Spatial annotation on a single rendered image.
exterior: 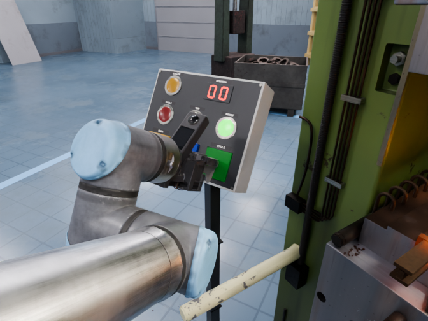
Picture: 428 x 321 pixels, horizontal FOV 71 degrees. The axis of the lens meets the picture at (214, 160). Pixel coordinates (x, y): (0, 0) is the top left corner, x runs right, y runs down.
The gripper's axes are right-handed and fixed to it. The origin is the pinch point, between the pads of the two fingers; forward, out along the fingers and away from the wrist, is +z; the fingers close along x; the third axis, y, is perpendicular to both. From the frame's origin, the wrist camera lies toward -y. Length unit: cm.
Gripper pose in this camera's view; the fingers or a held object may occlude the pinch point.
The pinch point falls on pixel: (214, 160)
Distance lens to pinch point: 74.6
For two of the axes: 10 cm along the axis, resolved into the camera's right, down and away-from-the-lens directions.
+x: 8.4, 2.4, -4.8
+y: -2.7, 9.6, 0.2
